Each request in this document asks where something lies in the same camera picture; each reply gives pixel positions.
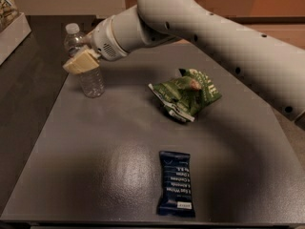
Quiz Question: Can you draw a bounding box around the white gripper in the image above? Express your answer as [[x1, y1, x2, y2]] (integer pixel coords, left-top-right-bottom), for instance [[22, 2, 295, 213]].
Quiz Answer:
[[63, 16, 128, 74]]

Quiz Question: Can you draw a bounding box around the clear plastic water bottle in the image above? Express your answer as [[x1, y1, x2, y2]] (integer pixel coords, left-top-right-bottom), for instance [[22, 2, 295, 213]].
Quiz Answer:
[[64, 23, 104, 98]]

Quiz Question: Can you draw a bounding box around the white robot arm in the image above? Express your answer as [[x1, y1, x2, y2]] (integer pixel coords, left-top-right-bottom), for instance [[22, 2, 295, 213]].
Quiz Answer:
[[83, 0, 305, 126]]

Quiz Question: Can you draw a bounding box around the dark blue rxbar wrapper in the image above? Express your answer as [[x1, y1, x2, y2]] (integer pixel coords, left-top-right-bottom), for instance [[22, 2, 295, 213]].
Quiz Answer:
[[157, 151, 195, 218]]

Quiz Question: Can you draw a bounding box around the white box with snacks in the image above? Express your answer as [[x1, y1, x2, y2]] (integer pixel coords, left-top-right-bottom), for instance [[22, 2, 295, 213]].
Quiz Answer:
[[0, 0, 31, 65]]

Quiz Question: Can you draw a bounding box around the green chip bag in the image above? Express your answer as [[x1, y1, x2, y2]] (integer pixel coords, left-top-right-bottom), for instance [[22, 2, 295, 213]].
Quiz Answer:
[[148, 69, 221, 122]]

